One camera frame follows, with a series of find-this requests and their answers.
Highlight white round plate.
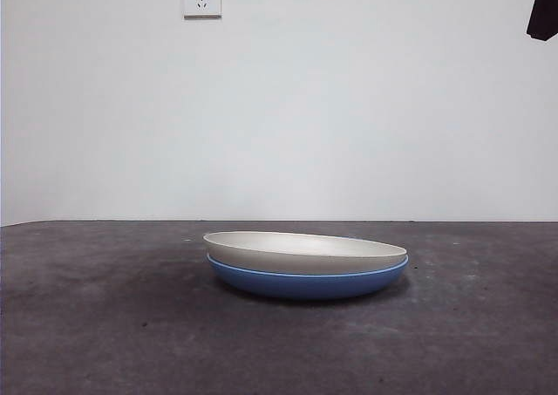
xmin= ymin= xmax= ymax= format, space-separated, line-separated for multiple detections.
xmin=202 ymin=231 xmax=410 ymax=276

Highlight blue round plate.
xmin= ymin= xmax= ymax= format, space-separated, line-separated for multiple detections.
xmin=206 ymin=255 xmax=410 ymax=301

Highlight dark grey table mat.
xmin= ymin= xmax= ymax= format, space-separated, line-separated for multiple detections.
xmin=0 ymin=219 xmax=558 ymax=395

